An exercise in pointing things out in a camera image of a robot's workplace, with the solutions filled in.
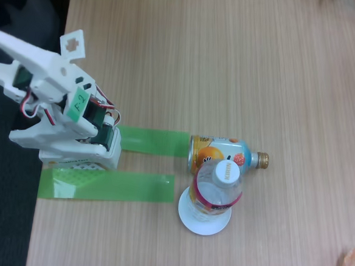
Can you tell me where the clear plastic bottle red label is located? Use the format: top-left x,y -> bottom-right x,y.
186,157 -> 246,226

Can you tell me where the orange juice bottle can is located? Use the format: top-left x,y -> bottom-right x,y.
186,134 -> 272,180

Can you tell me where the green paper label sticker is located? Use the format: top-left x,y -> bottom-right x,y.
65,85 -> 90,123

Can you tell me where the short green tape strip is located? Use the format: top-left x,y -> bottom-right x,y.
115,124 -> 191,158

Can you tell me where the long green tape strip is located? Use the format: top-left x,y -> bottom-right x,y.
38,165 -> 175,209

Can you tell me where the small white plate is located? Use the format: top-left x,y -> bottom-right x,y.
176,185 -> 234,237

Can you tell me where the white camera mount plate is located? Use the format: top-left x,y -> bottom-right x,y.
58,28 -> 88,63

